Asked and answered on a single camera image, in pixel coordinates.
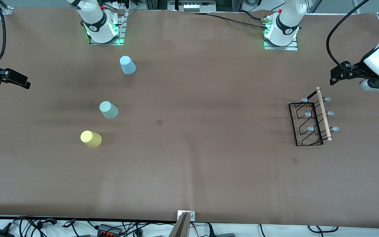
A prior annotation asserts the pale green plastic cup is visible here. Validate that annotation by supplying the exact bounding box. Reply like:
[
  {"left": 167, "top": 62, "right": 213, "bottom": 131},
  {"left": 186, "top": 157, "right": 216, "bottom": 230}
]
[{"left": 99, "top": 101, "right": 119, "bottom": 119}]

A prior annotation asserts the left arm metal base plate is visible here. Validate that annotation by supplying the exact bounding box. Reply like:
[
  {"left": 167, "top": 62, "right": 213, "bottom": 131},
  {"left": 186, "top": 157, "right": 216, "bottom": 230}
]
[{"left": 264, "top": 37, "right": 298, "bottom": 51}]

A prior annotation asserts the yellow plastic cup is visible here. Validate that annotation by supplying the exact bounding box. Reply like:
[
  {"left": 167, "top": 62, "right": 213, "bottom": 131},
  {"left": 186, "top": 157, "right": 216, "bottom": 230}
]
[{"left": 80, "top": 130, "right": 102, "bottom": 148}]

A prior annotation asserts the thin black table cable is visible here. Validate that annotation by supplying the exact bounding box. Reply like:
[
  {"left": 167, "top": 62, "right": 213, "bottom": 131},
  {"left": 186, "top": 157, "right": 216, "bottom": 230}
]
[{"left": 239, "top": 10, "right": 269, "bottom": 21}]

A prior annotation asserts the control box with white connectors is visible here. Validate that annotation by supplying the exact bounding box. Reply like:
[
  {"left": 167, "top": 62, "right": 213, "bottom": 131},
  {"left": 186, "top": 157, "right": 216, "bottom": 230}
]
[{"left": 168, "top": 0, "right": 216, "bottom": 13}]

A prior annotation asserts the black braided table cable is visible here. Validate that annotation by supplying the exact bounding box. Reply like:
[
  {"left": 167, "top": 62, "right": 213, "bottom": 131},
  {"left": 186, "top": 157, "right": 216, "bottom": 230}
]
[{"left": 189, "top": 12, "right": 269, "bottom": 30}]

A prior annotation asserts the light blue plastic cup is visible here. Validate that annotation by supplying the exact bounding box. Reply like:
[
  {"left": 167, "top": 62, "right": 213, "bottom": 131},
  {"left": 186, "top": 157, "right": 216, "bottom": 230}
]
[{"left": 119, "top": 56, "right": 137, "bottom": 75}]

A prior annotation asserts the brown table mat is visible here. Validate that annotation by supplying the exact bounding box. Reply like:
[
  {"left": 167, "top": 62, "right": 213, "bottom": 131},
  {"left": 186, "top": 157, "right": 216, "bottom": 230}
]
[{"left": 0, "top": 7, "right": 379, "bottom": 229}]

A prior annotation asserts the small metal bracket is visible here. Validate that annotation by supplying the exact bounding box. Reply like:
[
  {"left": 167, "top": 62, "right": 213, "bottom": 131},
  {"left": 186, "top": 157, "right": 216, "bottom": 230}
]
[{"left": 177, "top": 211, "right": 195, "bottom": 222}]

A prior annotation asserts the black wire cup holder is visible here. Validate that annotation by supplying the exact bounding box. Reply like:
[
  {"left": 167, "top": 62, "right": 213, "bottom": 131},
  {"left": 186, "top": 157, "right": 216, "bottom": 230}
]
[{"left": 288, "top": 87, "right": 340, "bottom": 146}]

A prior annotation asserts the power strip with plugs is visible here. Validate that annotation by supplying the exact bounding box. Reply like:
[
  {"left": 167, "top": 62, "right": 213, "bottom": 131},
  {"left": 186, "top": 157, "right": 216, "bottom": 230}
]
[{"left": 106, "top": 0, "right": 131, "bottom": 10}]

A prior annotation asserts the black orange connector box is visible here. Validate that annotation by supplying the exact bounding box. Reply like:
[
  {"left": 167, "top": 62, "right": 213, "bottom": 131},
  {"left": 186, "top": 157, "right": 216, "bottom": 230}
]
[{"left": 97, "top": 224, "right": 123, "bottom": 236}]

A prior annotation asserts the grey camera mount bar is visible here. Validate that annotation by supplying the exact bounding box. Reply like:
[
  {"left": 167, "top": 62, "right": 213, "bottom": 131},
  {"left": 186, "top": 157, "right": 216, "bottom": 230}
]
[{"left": 168, "top": 212, "right": 191, "bottom": 237}]

